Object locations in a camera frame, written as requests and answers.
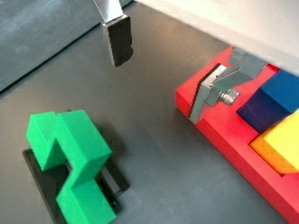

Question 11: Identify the black angle fixture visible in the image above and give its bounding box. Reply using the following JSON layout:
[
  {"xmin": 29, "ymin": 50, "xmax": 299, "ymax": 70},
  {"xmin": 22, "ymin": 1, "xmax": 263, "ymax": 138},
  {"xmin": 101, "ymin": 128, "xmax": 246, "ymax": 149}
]
[{"xmin": 22, "ymin": 125, "xmax": 131, "ymax": 224}]

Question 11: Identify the red base board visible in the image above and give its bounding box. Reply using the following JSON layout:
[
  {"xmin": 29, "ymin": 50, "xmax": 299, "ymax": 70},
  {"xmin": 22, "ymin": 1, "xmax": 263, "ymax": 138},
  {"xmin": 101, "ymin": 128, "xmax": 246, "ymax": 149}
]
[{"xmin": 174, "ymin": 45, "xmax": 299, "ymax": 224}]

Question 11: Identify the blue block left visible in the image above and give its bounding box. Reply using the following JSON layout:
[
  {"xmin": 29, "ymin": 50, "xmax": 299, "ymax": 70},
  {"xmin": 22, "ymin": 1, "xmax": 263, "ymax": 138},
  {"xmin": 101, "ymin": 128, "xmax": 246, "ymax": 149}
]
[{"xmin": 238, "ymin": 70, "xmax": 299, "ymax": 133}]

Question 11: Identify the yellow arch block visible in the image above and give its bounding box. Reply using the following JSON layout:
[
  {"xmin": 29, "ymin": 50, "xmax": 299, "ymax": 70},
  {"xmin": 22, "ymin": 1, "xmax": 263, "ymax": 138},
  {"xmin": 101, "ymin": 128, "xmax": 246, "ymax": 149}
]
[{"xmin": 250, "ymin": 109, "xmax": 299, "ymax": 175}]

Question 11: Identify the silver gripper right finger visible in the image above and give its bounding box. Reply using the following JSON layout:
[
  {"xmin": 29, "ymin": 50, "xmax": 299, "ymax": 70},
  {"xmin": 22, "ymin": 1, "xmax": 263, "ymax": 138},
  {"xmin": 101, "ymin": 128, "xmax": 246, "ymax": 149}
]
[{"xmin": 190, "ymin": 47, "xmax": 267, "ymax": 124}]

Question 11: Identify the green stepped block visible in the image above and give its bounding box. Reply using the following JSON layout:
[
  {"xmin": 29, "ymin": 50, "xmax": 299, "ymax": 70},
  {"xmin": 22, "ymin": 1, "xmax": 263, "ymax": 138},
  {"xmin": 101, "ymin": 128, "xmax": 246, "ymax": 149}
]
[{"xmin": 26, "ymin": 110, "xmax": 117, "ymax": 224}]

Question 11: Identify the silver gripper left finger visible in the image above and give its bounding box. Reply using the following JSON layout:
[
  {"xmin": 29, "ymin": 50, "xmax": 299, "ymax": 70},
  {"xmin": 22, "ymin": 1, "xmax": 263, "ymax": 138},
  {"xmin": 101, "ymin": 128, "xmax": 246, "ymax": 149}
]
[{"xmin": 93, "ymin": 0, "xmax": 134, "ymax": 67}]

